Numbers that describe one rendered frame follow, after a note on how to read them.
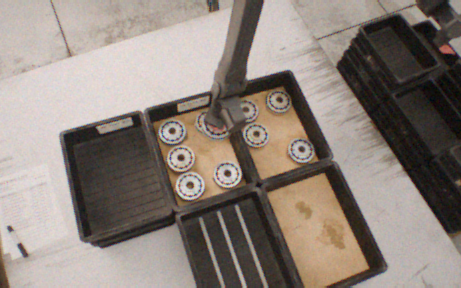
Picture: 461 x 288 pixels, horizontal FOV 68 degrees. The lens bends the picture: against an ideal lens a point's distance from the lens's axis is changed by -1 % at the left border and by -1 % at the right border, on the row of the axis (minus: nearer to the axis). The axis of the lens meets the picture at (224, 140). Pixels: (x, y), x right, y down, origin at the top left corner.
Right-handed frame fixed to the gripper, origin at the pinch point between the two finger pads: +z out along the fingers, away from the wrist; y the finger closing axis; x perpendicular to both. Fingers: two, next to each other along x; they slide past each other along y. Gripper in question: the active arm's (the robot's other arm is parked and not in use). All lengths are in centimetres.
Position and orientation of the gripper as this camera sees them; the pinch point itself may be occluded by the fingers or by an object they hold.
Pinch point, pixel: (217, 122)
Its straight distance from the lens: 113.7
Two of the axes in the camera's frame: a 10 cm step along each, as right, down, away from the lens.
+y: 4.3, -8.3, 3.5
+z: -1.0, 3.5, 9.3
